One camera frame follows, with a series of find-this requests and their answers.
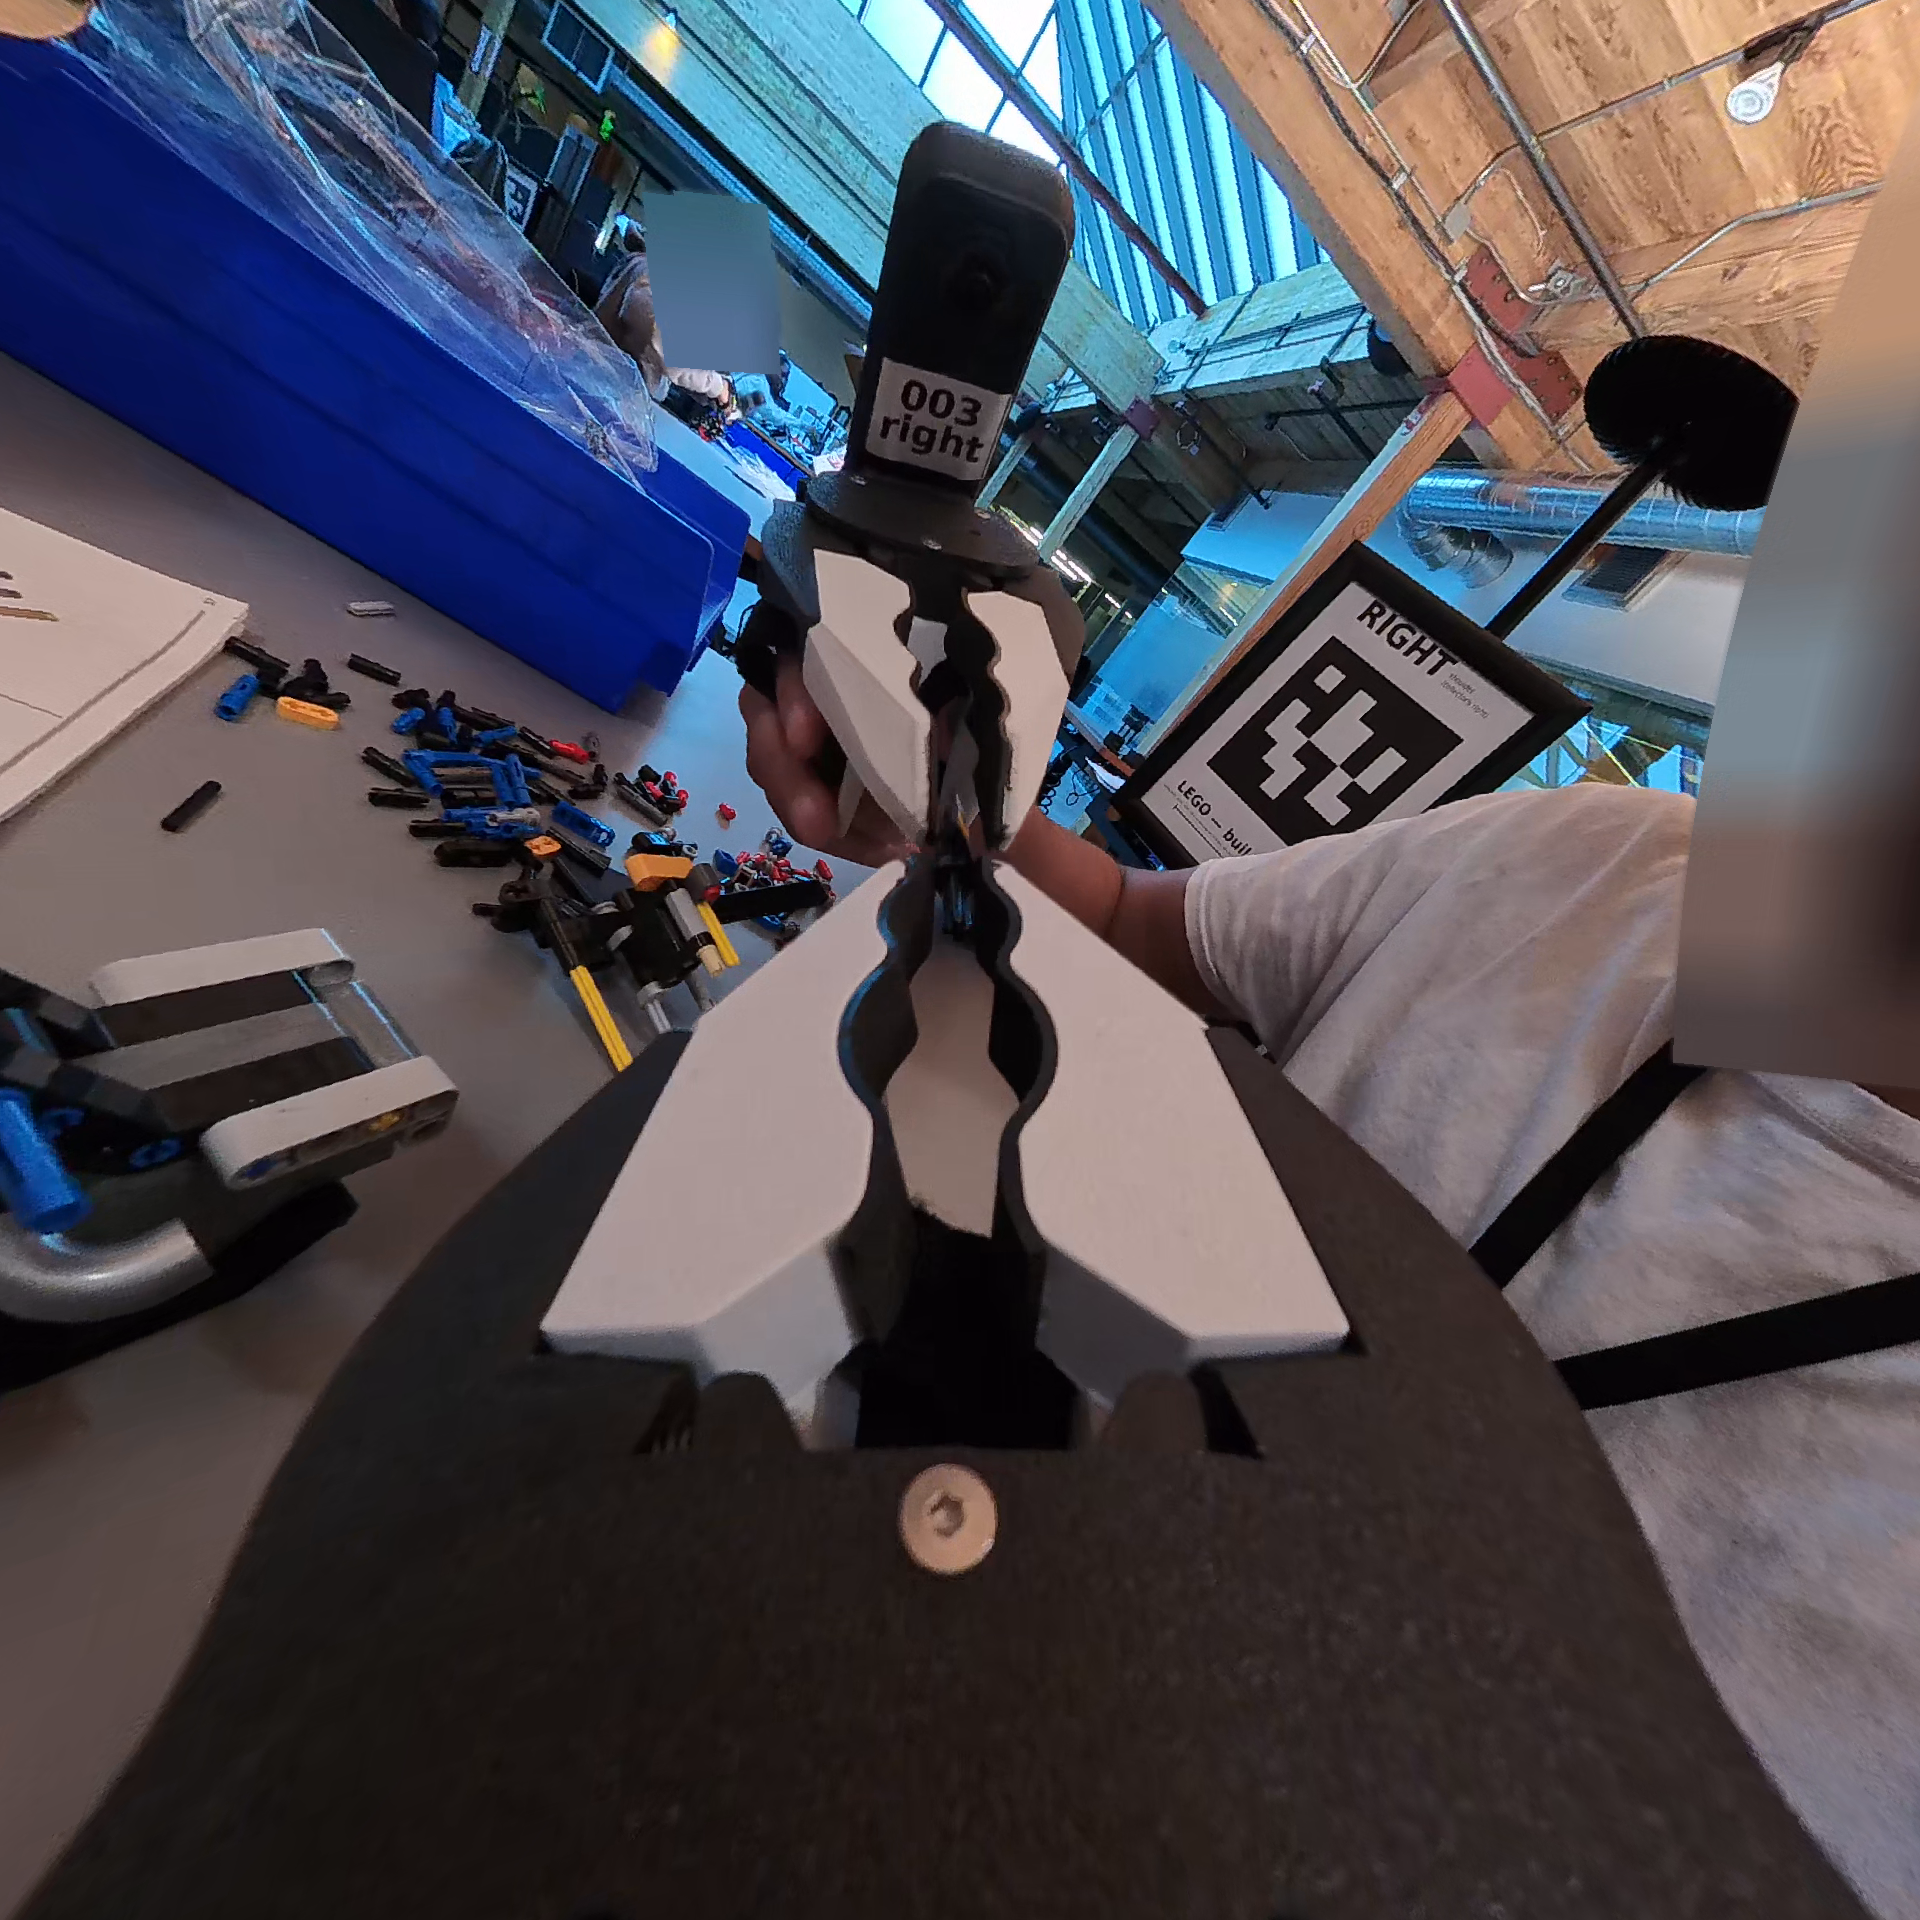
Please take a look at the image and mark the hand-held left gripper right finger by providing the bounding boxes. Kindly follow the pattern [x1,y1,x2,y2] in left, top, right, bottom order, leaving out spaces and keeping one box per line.
[984,869,1356,1401]

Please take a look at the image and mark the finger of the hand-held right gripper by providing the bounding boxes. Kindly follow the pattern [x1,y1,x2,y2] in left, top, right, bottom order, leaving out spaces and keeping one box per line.
[801,551,942,833]
[961,589,1072,841]

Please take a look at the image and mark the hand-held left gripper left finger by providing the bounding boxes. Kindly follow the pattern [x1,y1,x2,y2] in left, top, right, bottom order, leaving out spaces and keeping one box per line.
[537,871,920,1454]

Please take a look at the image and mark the black lego axle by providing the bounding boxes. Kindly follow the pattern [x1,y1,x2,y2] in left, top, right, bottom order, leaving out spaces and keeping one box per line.
[920,803,994,939]

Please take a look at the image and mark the person's right forearm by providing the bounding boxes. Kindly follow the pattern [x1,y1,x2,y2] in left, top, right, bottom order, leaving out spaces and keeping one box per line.
[984,811,1203,1009]

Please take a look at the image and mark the black yellow lego assembly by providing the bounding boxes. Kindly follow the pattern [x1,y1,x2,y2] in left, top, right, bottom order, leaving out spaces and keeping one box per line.
[476,838,833,1075]

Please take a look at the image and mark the pile of loose lego pieces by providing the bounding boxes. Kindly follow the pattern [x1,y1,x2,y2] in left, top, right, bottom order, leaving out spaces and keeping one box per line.
[163,597,841,964]

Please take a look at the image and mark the partly built lego model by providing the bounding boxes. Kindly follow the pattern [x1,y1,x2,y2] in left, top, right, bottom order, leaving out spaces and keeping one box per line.
[0,929,459,1328]

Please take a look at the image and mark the person's right hand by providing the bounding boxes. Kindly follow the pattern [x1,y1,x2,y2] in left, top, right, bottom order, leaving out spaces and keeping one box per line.
[737,686,930,871]

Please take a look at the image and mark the black framed marker sign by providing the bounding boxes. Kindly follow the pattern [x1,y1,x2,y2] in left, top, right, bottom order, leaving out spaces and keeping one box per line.
[1116,539,1592,871]

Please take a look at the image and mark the clear plastic bags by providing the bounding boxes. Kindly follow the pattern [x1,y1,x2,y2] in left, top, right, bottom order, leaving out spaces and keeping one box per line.
[76,0,662,475]

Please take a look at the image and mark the blue plastic bin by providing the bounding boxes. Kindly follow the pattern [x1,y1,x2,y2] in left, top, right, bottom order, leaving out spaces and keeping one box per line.
[0,28,750,716]

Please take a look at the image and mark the person's white shirt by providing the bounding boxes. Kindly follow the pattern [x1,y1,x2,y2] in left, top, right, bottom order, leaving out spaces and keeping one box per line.
[1184,786,1920,1920]

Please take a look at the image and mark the black disc on rod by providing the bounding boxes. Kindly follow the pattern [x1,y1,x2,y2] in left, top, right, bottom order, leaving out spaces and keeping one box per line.
[1484,338,1800,639]

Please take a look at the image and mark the white instruction booklet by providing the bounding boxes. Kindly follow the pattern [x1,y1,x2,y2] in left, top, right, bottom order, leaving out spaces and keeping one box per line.
[0,505,252,823]

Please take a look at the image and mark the white round ceiling lamp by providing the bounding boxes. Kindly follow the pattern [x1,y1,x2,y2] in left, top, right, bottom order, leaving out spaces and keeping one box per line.
[1722,28,1803,130]

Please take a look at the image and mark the red steel bracket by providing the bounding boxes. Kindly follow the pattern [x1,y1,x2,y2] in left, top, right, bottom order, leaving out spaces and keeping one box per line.
[1446,247,1592,452]

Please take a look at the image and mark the black strap harness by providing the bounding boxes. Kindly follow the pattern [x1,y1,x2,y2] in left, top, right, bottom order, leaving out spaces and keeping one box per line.
[1471,1052,1920,1412]

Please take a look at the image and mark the silver spiral air duct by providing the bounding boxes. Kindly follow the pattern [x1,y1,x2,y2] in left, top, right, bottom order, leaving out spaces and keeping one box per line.
[1400,467,1772,579]

